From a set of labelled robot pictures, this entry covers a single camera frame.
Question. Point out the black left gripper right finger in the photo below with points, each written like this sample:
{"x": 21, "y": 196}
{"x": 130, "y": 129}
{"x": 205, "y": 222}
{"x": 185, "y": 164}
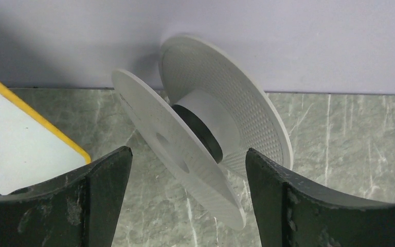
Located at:
{"x": 292, "y": 210}

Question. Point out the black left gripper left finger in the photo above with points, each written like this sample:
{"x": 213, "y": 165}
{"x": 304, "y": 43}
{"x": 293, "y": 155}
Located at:
{"x": 78, "y": 208}

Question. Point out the white perforated filament spool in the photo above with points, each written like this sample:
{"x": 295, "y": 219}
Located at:
{"x": 214, "y": 113}

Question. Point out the whiteboard with red writing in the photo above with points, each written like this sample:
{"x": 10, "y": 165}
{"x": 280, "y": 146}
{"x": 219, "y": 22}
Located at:
{"x": 32, "y": 150}

